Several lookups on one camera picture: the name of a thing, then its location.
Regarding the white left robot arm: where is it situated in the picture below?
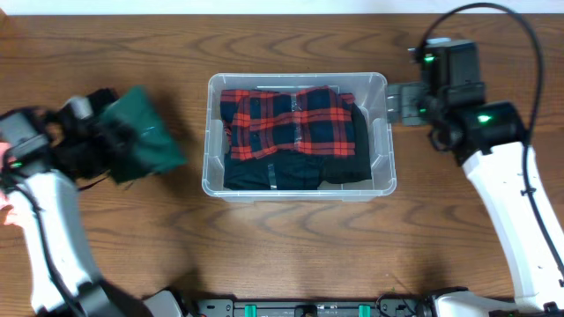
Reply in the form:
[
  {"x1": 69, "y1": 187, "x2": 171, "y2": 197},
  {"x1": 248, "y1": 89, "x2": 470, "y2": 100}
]
[{"x1": 1, "y1": 99, "x2": 152, "y2": 316}]

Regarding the red plaid garment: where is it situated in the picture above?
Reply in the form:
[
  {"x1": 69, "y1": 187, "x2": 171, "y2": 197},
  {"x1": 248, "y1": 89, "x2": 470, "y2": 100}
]
[{"x1": 219, "y1": 86, "x2": 356, "y2": 161}]

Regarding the clear plastic storage bin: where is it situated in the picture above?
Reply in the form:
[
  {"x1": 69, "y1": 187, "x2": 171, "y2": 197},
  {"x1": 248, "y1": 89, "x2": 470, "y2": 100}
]
[{"x1": 202, "y1": 72, "x2": 397, "y2": 203}]

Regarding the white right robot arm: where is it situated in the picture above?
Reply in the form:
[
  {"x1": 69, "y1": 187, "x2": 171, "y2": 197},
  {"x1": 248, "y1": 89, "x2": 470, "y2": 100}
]
[{"x1": 386, "y1": 39, "x2": 563, "y2": 316}]

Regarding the pink garment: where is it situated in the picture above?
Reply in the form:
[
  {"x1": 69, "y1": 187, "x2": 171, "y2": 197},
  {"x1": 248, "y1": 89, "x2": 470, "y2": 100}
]
[{"x1": 0, "y1": 140, "x2": 19, "y2": 228}]

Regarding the dark navy garment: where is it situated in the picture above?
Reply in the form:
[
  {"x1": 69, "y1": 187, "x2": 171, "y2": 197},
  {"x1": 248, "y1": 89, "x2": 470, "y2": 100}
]
[{"x1": 224, "y1": 151, "x2": 323, "y2": 190}]

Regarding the dark green taped garment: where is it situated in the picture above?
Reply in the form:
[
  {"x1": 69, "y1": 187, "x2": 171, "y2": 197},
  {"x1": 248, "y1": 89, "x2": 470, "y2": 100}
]
[{"x1": 99, "y1": 85, "x2": 187, "y2": 184}]

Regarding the black taped garment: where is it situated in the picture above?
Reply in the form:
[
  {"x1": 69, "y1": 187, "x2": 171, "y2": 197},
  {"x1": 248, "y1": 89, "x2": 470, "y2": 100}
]
[{"x1": 86, "y1": 88, "x2": 119, "y2": 113}]

